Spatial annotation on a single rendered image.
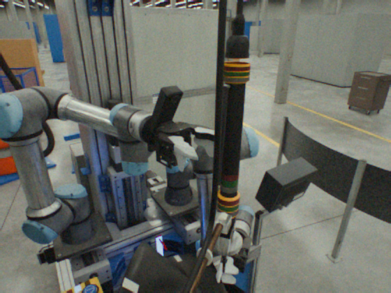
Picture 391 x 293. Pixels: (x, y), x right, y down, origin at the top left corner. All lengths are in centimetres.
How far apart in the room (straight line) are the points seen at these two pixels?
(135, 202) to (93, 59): 69
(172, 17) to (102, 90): 133
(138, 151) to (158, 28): 172
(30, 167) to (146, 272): 55
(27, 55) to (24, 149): 741
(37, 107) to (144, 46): 148
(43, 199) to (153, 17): 170
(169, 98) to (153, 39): 180
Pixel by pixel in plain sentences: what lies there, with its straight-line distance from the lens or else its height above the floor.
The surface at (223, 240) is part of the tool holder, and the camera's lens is 54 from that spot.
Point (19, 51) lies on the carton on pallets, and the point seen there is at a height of 130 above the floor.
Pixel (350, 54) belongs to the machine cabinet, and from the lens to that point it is 1014.
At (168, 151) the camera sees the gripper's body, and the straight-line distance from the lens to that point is 56.
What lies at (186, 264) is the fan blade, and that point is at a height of 118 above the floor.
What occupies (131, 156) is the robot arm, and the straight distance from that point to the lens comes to 73.
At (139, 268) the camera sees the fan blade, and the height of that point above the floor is 142.
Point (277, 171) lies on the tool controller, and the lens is 129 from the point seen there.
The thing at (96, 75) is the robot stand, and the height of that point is 167.
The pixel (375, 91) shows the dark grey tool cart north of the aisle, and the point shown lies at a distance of 721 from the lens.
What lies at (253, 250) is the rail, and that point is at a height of 85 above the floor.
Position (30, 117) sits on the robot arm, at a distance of 93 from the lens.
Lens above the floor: 186
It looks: 25 degrees down
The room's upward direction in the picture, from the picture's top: straight up
